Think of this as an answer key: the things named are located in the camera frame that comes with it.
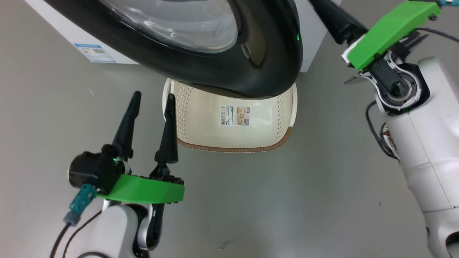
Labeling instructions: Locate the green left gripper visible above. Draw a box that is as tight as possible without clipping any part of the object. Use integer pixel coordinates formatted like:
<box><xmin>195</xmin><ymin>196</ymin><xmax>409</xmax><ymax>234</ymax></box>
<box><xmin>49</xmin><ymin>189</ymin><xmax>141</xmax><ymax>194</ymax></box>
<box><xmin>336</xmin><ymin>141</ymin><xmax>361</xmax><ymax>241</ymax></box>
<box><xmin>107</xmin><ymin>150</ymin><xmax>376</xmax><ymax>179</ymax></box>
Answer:
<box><xmin>95</xmin><ymin>91</ymin><xmax>186</xmax><ymax>205</ymax></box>

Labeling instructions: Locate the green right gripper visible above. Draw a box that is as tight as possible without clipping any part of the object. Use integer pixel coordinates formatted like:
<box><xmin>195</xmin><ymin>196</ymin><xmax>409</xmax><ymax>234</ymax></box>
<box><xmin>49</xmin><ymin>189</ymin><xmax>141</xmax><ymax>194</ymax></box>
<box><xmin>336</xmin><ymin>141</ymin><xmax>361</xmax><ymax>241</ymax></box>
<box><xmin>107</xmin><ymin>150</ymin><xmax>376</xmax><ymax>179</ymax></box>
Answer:
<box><xmin>309</xmin><ymin>0</ymin><xmax>441</xmax><ymax>71</ymax></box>

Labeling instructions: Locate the round washing machine door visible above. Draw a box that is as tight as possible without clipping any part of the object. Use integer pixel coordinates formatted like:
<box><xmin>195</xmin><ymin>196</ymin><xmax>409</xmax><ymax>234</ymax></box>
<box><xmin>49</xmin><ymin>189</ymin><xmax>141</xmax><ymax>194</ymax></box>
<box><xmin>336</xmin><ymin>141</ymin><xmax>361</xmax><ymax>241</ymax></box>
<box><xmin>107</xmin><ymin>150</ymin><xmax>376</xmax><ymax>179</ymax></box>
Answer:
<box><xmin>43</xmin><ymin>0</ymin><xmax>303</xmax><ymax>99</ymax></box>

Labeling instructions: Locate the cream perforated laundry basket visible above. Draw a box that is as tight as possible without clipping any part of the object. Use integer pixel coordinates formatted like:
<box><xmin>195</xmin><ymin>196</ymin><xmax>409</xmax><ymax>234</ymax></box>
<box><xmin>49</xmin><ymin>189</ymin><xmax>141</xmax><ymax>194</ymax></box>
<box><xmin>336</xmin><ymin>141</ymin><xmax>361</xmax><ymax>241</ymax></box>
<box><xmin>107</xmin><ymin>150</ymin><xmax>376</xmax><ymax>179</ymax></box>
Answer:
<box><xmin>162</xmin><ymin>78</ymin><xmax>298</xmax><ymax>154</ymax></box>

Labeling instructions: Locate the paper basket label sticker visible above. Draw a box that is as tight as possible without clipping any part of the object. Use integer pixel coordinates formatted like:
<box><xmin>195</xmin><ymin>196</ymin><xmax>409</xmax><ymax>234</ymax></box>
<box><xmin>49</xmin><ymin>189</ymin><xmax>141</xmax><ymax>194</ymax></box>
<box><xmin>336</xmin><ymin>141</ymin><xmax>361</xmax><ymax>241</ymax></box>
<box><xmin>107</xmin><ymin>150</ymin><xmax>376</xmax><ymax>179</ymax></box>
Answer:
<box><xmin>219</xmin><ymin>105</ymin><xmax>250</xmax><ymax>126</ymax></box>

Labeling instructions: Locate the white Hisense washing machine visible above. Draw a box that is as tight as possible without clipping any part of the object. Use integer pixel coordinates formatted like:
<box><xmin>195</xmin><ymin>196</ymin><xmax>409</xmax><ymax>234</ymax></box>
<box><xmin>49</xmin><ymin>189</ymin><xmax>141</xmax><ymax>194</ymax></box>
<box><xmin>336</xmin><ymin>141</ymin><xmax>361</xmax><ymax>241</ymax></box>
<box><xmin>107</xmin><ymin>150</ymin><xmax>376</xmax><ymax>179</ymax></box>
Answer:
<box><xmin>24</xmin><ymin>0</ymin><xmax>342</xmax><ymax>73</ymax></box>

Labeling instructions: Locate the blue energy label sticker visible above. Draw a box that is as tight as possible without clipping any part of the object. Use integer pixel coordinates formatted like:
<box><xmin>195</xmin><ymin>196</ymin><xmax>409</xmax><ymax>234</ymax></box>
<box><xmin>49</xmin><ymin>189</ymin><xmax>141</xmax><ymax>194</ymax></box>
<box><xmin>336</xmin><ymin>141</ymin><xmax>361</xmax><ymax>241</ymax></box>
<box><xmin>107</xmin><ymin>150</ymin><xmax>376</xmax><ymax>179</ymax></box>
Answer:
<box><xmin>74</xmin><ymin>43</ymin><xmax>116</xmax><ymax>63</ymax></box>

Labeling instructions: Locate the teal left camera connector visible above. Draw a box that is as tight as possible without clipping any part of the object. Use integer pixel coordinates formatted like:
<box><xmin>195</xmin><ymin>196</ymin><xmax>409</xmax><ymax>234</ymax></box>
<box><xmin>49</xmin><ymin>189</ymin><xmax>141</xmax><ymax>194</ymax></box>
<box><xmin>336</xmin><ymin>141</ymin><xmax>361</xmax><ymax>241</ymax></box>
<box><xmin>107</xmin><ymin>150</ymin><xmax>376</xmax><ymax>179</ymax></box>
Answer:
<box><xmin>64</xmin><ymin>184</ymin><xmax>98</xmax><ymax>227</ymax></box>

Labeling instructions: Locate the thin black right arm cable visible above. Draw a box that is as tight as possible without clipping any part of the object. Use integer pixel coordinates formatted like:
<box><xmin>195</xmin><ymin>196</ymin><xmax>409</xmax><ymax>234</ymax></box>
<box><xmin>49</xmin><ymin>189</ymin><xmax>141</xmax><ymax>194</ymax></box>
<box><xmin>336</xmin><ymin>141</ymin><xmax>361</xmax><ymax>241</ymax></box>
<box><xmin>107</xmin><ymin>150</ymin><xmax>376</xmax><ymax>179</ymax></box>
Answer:
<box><xmin>415</xmin><ymin>27</ymin><xmax>459</xmax><ymax>44</ymax></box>

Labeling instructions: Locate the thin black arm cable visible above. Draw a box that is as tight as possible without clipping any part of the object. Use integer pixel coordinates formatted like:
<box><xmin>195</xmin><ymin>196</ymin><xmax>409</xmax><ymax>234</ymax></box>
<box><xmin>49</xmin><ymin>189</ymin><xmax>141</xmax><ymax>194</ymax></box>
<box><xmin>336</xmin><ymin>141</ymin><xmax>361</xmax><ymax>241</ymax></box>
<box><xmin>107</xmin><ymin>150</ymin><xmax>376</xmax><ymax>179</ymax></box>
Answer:
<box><xmin>49</xmin><ymin>223</ymin><xmax>72</xmax><ymax>258</ymax></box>
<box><xmin>63</xmin><ymin>210</ymin><xmax>103</xmax><ymax>258</ymax></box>
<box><xmin>415</xmin><ymin>27</ymin><xmax>459</xmax><ymax>44</ymax></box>

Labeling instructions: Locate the black right arm cable loop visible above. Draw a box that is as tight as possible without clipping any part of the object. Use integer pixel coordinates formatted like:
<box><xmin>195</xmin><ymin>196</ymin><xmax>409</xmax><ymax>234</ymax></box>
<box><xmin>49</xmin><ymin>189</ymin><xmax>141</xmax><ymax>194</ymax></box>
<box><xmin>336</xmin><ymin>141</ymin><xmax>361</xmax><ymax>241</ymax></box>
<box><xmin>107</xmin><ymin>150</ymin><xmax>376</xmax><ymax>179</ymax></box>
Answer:
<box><xmin>365</xmin><ymin>100</ymin><xmax>399</xmax><ymax>160</ymax></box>

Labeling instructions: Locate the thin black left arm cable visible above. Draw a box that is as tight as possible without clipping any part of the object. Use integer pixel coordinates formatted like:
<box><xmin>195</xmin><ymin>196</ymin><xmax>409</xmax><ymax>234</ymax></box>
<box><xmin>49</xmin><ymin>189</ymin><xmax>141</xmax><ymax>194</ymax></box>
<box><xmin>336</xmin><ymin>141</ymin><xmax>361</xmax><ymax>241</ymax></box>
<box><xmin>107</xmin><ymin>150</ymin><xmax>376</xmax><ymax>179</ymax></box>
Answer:
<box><xmin>63</xmin><ymin>210</ymin><xmax>103</xmax><ymax>258</ymax></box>
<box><xmin>49</xmin><ymin>223</ymin><xmax>72</xmax><ymax>258</ymax></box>

